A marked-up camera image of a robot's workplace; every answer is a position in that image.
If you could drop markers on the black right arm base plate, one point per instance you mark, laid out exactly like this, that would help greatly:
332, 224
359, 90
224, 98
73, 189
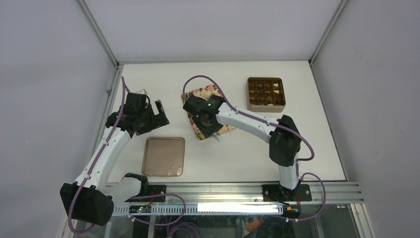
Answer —
277, 193

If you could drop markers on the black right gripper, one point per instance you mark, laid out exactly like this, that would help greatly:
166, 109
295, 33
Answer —
207, 132

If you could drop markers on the gold chocolate box with dividers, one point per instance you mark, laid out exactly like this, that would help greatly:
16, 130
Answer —
265, 95

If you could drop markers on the white slotted cable duct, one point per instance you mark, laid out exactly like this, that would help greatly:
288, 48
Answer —
198, 209

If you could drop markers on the silver metal tongs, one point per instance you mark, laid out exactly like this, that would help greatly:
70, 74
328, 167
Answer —
217, 137

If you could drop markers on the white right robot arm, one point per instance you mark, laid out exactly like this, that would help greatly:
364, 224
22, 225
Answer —
281, 135

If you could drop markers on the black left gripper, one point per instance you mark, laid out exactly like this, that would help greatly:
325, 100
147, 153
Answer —
157, 120

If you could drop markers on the aluminium mounting rail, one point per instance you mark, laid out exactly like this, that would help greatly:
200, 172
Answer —
337, 192

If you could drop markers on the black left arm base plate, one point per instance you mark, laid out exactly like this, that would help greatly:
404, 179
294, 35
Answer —
150, 190

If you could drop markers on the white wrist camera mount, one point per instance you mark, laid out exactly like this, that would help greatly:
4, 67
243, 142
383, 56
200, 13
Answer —
142, 91

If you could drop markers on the gold box lid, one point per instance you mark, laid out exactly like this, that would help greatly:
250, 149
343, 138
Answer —
164, 157

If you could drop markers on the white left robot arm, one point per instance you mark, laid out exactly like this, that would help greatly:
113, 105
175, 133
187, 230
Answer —
89, 198

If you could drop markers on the floral rectangular tray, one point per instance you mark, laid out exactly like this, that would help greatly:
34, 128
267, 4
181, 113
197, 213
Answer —
206, 92

